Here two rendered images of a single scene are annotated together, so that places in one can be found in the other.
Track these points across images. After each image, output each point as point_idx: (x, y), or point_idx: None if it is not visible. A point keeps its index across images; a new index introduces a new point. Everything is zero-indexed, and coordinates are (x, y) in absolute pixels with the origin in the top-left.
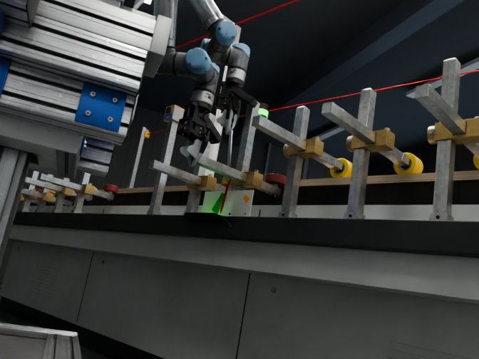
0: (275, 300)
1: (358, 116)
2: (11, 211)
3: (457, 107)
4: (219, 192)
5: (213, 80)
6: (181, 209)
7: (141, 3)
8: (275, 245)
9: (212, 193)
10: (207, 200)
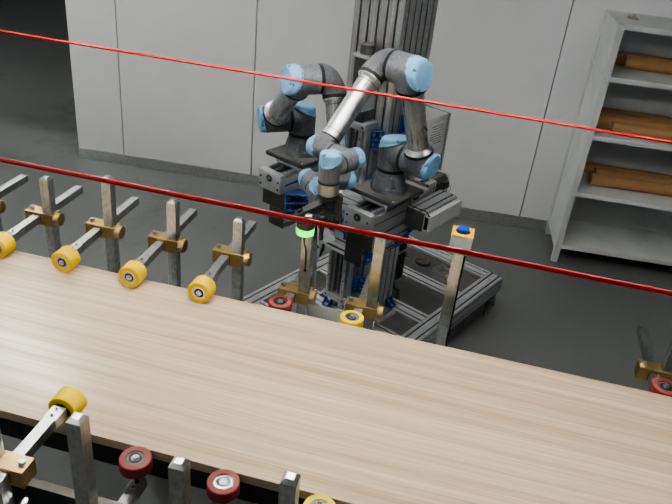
0: None
1: (179, 222)
2: (330, 260)
3: (103, 212)
4: (323, 307)
5: (307, 194)
6: None
7: (407, 117)
8: None
9: (333, 310)
10: (338, 318)
